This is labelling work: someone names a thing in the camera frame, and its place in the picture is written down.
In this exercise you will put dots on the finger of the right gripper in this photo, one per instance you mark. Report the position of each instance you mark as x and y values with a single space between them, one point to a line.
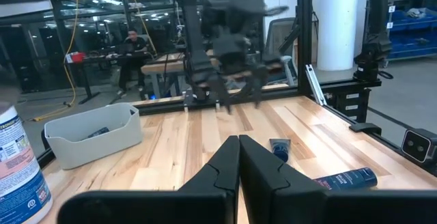
220 91
260 84

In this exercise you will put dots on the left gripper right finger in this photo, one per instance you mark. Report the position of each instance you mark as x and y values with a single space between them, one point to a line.
263 176

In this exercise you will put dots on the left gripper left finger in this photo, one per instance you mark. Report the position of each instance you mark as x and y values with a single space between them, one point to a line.
223 169

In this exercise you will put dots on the dark blue toiletry tube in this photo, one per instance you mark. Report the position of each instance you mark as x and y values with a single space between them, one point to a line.
348 179
280 149
98 132

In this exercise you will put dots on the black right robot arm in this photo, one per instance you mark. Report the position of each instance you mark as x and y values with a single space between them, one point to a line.
196 39

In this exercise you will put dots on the grey office chair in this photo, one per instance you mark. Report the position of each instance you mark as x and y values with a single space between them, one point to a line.
278 36

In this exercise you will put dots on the silver aluminium bar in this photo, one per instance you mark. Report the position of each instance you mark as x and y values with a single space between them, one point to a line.
315 85

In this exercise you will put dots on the wooden workbench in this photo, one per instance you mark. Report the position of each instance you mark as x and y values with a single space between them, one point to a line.
160 67

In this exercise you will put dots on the person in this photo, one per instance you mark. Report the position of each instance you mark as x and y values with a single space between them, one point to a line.
134 56

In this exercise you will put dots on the white pillar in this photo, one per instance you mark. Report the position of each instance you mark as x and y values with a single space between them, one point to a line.
338 22

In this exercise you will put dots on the black office desk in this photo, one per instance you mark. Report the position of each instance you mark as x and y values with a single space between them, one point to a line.
99 60

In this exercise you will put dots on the grey plastic bin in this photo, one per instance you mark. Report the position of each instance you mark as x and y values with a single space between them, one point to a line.
99 145

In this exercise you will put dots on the red box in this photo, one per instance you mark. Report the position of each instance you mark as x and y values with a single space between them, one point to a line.
76 57

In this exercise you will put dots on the blue storage bins shelf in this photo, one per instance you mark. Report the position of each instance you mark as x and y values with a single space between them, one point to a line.
413 29

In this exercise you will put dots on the white wipes canister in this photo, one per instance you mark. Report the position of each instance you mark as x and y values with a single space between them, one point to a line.
20 169

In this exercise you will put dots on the black aluminium table frame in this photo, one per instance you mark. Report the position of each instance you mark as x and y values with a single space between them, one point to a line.
305 29

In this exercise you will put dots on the black bracket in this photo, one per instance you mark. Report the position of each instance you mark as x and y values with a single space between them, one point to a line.
365 128

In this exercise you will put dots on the black table-level camera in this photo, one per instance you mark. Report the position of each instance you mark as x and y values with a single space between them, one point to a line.
418 145

